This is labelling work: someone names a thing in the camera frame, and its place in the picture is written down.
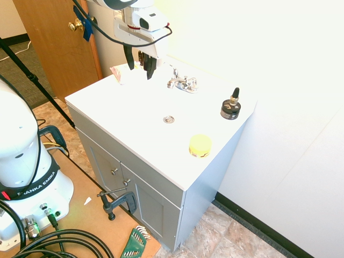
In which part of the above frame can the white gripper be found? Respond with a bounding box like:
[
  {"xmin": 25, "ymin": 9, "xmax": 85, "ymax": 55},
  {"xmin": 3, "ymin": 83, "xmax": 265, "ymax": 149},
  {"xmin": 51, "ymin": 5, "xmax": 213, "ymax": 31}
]
[{"xmin": 113, "ymin": 12, "xmax": 169, "ymax": 81}]

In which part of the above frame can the crumpled pink white cloth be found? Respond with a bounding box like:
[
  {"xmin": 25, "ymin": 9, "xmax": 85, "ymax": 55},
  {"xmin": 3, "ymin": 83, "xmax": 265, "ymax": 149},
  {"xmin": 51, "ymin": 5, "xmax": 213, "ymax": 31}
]
[{"xmin": 109, "ymin": 61, "xmax": 142, "ymax": 85}]

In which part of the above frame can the chrome sink faucet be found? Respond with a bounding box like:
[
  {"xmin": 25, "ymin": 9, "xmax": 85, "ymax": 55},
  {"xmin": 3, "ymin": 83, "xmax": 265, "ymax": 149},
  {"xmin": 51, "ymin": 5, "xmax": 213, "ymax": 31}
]
[{"xmin": 166, "ymin": 68, "xmax": 199, "ymax": 94}]

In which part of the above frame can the white sink top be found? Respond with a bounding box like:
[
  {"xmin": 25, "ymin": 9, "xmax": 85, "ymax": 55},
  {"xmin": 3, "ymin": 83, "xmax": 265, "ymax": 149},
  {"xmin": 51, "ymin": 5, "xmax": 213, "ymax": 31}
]
[{"xmin": 64, "ymin": 55, "xmax": 259, "ymax": 192}]

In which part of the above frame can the blue tape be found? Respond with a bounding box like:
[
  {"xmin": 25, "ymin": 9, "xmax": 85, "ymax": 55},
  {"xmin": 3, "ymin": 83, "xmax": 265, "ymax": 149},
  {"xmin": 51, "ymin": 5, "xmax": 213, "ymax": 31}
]
[{"xmin": 73, "ymin": 5, "xmax": 94, "ymax": 42}]

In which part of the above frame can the brass door knob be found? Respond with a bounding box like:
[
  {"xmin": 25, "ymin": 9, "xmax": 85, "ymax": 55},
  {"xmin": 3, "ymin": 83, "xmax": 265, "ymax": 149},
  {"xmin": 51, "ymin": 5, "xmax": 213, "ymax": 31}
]
[{"xmin": 67, "ymin": 18, "xmax": 84, "ymax": 33}]

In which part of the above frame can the wooden door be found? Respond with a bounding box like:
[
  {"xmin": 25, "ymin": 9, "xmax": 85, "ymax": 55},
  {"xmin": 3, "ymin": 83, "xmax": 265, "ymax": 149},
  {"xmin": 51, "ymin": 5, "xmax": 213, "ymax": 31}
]
[{"xmin": 12, "ymin": 0, "xmax": 104, "ymax": 103}]

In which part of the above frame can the black dropper bottle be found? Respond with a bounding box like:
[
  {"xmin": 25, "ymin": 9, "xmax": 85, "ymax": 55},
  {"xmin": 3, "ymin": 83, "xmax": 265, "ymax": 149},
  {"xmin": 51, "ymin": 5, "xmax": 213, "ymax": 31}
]
[{"xmin": 230, "ymin": 87, "xmax": 240, "ymax": 106}]

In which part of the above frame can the black round jar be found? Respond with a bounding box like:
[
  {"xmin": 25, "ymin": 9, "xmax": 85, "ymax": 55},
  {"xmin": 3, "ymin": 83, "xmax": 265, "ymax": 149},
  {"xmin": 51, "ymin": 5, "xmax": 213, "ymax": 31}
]
[{"xmin": 220, "ymin": 99, "xmax": 242, "ymax": 120}]

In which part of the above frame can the yellow round jar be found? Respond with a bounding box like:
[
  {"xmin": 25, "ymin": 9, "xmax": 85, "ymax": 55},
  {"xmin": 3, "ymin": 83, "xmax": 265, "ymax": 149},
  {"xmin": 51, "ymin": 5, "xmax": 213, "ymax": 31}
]
[{"xmin": 188, "ymin": 134, "xmax": 212, "ymax": 159}]

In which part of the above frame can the black tripod leg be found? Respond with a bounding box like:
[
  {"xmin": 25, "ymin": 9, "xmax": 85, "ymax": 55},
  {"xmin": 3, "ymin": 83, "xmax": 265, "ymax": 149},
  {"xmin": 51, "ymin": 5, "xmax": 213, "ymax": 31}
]
[{"xmin": 0, "ymin": 37, "xmax": 76, "ymax": 130}]

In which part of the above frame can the grey vanity cabinet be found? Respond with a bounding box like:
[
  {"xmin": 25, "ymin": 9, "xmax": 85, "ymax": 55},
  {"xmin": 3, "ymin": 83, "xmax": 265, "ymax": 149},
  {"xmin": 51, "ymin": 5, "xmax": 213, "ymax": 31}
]
[{"xmin": 66, "ymin": 103, "xmax": 252, "ymax": 253}]

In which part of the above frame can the wooden base board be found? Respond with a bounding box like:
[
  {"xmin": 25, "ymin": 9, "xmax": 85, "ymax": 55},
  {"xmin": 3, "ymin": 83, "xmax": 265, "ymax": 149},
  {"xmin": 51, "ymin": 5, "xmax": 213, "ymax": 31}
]
[{"xmin": 10, "ymin": 148, "xmax": 162, "ymax": 258}]

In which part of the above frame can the green hex key set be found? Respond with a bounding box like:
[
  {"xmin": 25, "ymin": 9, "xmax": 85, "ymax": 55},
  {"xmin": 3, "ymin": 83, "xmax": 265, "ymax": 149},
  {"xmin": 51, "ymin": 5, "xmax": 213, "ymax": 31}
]
[{"xmin": 119, "ymin": 225, "xmax": 152, "ymax": 258}]

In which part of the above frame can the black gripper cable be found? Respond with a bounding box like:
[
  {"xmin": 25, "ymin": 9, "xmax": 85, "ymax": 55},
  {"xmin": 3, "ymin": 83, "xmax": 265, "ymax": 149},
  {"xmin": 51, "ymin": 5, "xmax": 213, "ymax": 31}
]
[{"xmin": 71, "ymin": 0, "xmax": 173, "ymax": 46}]

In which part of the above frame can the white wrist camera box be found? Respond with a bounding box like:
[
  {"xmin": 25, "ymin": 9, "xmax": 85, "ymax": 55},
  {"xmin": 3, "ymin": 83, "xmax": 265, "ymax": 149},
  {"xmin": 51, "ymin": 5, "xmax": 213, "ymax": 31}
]
[{"xmin": 132, "ymin": 9, "xmax": 169, "ymax": 33}]

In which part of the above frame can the white floor cable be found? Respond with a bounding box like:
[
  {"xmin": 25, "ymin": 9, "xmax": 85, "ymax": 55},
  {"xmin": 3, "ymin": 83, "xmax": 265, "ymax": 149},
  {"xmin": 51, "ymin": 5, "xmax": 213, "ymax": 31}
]
[{"xmin": 0, "ymin": 40, "xmax": 31, "ymax": 62}]

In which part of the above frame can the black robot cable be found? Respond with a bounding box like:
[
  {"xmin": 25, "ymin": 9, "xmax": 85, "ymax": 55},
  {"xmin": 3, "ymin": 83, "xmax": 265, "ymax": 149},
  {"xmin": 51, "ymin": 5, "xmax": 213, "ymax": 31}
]
[{"xmin": 0, "ymin": 200, "xmax": 116, "ymax": 258}]

